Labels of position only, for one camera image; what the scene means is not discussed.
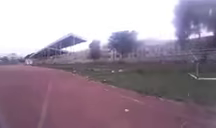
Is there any small dark tree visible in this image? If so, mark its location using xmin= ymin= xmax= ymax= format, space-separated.
xmin=88 ymin=39 xmax=102 ymax=61

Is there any dark round tree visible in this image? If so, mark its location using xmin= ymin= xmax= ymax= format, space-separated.
xmin=107 ymin=30 xmax=141 ymax=58

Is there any green grass field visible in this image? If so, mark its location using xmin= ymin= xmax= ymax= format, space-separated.
xmin=35 ymin=61 xmax=216 ymax=108

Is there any roofed grandstand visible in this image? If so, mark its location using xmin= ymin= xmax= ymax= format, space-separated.
xmin=23 ymin=32 xmax=88 ymax=66

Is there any red running track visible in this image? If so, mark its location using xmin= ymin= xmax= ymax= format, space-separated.
xmin=0 ymin=64 xmax=216 ymax=128

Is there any large dark tree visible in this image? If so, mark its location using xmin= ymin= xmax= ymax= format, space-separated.
xmin=172 ymin=0 xmax=216 ymax=50

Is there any white goal frame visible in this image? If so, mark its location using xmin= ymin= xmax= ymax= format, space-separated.
xmin=187 ymin=49 xmax=216 ymax=82

